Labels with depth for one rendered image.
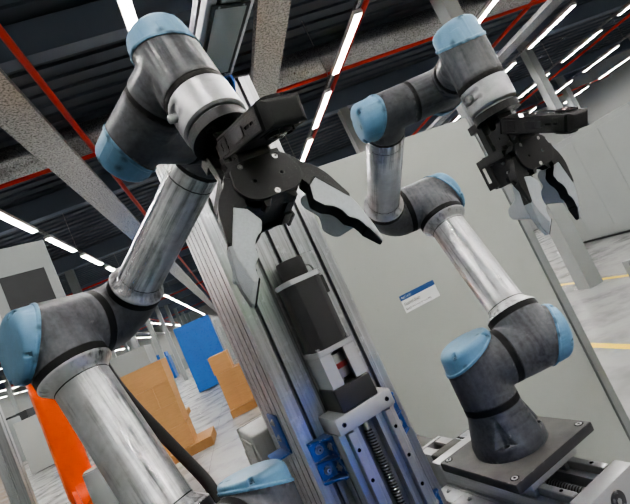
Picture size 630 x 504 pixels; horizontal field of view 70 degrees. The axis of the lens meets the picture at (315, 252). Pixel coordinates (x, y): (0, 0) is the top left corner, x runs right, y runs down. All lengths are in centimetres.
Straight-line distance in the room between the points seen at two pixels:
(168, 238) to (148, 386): 736
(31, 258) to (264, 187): 371
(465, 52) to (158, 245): 57
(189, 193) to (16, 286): 336
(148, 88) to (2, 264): 356
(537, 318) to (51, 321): 89
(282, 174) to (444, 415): 180
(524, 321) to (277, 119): 76
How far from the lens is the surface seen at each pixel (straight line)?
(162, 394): 808
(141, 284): 82
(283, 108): 39
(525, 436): 102
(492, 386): 99
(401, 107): 84
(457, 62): 80
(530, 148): 77
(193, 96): 50
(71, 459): 411
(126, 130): 58
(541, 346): 102
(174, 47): 54
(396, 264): 209
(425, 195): 116
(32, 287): 402
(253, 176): 44
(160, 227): 75
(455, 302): 222
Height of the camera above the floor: 148
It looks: 5 degrees up
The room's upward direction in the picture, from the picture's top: 25 degrees counter-clockwise
